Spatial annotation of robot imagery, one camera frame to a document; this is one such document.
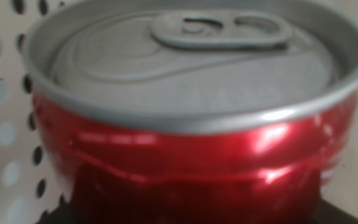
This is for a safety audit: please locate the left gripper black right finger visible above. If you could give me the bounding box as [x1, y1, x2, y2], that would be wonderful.
[317, 198, 358, 224]

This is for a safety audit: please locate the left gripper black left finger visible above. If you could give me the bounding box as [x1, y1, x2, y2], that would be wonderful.
[35, 202, 85, 224]

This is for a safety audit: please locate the red soda can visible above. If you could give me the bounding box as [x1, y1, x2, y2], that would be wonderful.
[23, 0, 358, 224]

